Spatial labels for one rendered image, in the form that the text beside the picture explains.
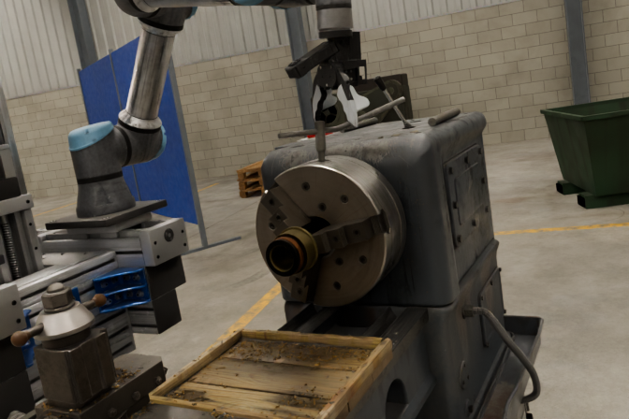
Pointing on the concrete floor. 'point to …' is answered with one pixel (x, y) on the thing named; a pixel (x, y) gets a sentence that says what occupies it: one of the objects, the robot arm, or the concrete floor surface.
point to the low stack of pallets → (250, 180)
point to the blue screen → (99, 99)
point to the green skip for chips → (592, 151)
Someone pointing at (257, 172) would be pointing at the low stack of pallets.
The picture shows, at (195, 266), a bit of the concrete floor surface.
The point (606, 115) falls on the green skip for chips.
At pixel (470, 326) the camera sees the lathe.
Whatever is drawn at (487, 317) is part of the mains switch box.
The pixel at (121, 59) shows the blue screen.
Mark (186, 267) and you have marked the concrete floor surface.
